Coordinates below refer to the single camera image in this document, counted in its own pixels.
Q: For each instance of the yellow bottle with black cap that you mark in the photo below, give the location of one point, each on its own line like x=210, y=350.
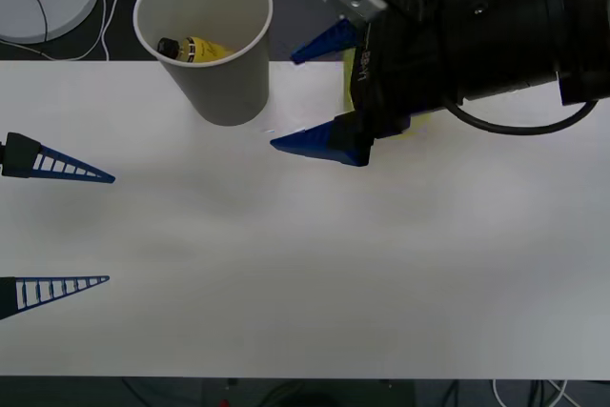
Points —
x=202, y=50

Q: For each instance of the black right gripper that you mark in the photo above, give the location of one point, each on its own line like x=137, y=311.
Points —
x=410, y=68

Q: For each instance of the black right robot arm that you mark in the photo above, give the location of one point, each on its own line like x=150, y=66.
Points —
x=524, y=21

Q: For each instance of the grey plastic waste bin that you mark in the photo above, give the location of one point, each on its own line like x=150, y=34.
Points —
x=229, y=92

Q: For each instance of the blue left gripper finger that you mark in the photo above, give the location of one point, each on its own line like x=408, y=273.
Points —
x=21, y=154
x=7, y=295

